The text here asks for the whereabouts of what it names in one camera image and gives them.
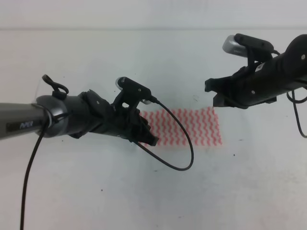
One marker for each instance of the pink white striped towel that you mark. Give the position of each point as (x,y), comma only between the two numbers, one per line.
(201,125)

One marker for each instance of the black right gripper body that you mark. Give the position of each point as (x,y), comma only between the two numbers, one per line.
(263,84)

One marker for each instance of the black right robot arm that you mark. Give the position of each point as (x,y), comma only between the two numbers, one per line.
(294,65)

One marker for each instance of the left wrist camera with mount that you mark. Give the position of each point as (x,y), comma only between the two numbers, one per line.
(131,93)

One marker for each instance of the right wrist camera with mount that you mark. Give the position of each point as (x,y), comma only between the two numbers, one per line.
(256,50)

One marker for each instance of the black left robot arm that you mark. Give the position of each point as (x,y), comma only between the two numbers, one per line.
(60,114)

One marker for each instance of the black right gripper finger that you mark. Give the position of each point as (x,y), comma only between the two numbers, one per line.
(219,85)
(220,101)

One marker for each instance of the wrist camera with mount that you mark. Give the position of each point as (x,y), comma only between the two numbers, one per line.
(256,50)
(131,93)

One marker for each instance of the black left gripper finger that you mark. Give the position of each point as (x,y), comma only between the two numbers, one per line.
(143,116)
(147,138)

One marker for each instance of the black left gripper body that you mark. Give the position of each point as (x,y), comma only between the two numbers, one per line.
(120,118)

